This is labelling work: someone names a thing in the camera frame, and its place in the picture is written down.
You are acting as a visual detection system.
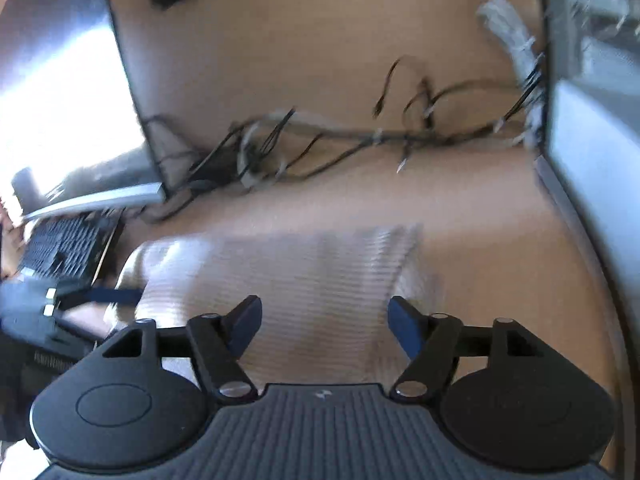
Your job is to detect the striped beige sweater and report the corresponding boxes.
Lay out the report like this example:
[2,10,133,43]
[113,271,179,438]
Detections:
[104,226,442,388]

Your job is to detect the black keyboard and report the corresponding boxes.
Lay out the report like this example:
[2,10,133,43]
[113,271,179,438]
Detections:
[18,212,120,283]

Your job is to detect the black curved monitor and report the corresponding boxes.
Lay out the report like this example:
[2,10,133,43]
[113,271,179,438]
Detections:
[1,0,166,221]

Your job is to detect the white computer case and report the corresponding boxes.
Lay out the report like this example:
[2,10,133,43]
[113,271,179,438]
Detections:
[538,0,639,479]

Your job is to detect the black cable bundle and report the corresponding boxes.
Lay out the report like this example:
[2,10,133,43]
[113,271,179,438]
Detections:
[139,56,549,224]

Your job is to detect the white cable bundle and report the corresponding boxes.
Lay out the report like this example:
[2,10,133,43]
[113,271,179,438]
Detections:
[475,0,549,149]

